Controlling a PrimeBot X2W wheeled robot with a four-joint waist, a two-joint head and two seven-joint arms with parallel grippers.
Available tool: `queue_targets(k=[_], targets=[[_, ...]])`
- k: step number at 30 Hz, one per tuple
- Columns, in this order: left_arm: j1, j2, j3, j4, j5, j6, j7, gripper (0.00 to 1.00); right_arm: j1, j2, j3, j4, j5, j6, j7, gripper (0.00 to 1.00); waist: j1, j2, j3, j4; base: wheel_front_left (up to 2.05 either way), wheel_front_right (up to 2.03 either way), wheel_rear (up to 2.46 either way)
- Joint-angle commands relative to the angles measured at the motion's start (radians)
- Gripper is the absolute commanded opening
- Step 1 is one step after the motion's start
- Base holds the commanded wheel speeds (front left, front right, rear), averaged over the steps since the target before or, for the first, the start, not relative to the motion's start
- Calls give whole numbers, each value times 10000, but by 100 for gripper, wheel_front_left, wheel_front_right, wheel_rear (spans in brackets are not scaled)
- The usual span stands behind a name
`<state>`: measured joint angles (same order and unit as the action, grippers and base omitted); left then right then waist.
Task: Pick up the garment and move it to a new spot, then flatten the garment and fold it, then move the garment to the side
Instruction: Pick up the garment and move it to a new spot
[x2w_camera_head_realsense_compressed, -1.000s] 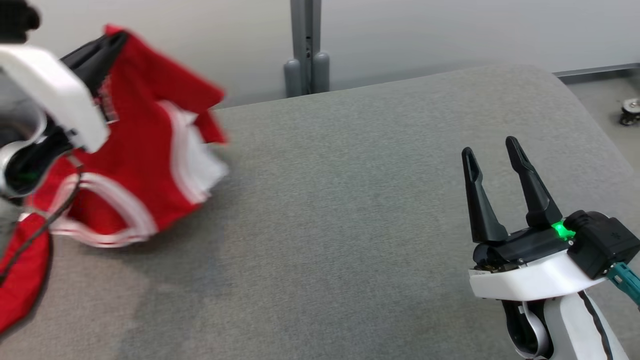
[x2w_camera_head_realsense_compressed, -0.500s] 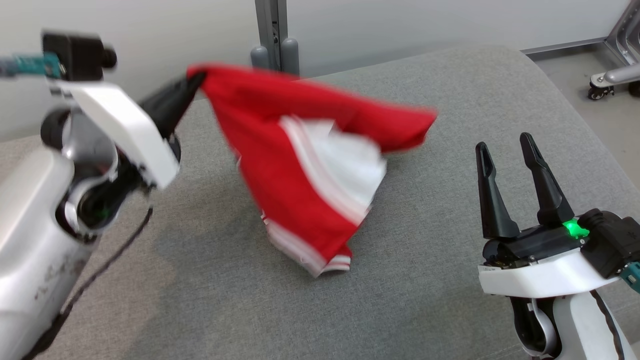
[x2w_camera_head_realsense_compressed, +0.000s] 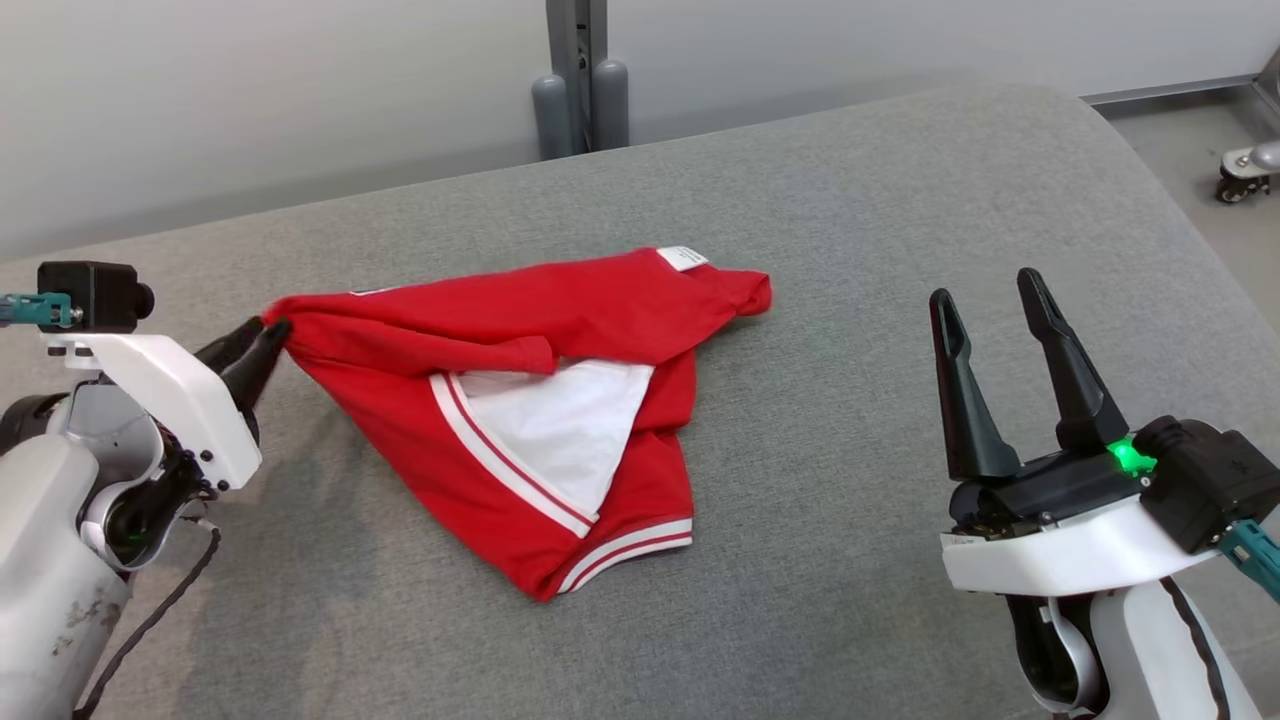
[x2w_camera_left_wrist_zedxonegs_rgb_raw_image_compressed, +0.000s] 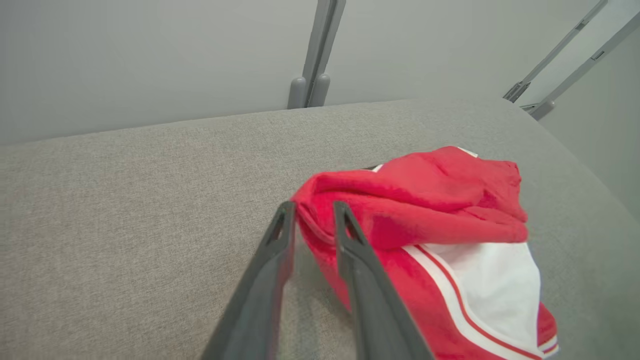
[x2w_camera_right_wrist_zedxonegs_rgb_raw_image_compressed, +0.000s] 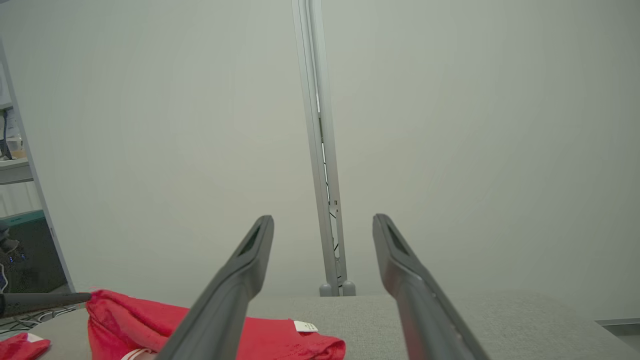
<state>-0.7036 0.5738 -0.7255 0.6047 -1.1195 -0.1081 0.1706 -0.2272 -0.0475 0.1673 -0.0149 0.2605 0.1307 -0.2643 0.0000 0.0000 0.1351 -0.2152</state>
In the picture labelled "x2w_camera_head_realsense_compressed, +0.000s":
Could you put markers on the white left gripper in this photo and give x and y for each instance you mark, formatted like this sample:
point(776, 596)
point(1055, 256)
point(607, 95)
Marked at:
point(190, 400)

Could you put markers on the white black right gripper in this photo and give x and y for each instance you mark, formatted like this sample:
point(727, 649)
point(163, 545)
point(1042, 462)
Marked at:
point(1060, 555)

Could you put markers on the red basketball jersey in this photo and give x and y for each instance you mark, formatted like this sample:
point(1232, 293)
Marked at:
point(400, 330)

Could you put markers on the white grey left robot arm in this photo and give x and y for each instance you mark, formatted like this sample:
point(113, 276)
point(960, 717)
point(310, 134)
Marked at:
point(50, 560)

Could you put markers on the grey baseboard strip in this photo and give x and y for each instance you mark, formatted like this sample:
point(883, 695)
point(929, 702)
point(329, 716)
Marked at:
point(1170, 90)

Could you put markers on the grey cylinder bumper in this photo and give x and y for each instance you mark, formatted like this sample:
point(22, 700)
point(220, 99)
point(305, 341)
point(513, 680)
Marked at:
point(551, 115)
point(611, 105)

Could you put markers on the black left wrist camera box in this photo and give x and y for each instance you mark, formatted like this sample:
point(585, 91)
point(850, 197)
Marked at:
point(95, 297)

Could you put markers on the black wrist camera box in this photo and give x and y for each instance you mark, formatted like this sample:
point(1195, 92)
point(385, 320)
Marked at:
point(95, 297)
point(1210, 480)

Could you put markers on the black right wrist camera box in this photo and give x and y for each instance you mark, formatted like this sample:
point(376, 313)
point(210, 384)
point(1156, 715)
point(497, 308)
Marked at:
point(1210, 480)

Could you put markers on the teal left camera connector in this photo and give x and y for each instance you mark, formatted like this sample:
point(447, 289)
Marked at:
point(40, 310)

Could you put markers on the teal camera connector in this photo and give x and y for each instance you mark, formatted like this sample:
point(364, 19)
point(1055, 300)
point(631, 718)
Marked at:
point(1255, 555)
point(40, 310)

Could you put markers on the teal right camera connector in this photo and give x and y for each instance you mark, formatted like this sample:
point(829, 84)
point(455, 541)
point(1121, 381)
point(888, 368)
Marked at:
point(1255, 555)

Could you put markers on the grey metal post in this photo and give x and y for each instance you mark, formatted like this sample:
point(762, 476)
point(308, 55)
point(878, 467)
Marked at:
point(575, 60)

